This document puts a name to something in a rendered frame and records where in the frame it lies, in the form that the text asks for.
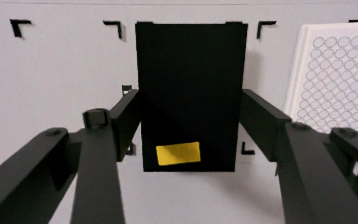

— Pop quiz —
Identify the black plate lid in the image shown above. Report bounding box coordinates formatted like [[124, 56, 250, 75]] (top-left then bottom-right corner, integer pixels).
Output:
[[135, 23, 249, 172]]

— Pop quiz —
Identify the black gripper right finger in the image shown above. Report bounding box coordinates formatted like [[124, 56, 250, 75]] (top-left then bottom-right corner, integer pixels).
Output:
[[239, 89, 358, 224]]

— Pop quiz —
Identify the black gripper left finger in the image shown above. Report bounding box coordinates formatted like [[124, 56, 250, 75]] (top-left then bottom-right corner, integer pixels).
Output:
[[0, 89, 141, 224]]

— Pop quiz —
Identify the white well plate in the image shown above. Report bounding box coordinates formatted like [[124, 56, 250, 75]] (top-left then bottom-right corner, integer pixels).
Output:
[[284, 23, 358, 133]]

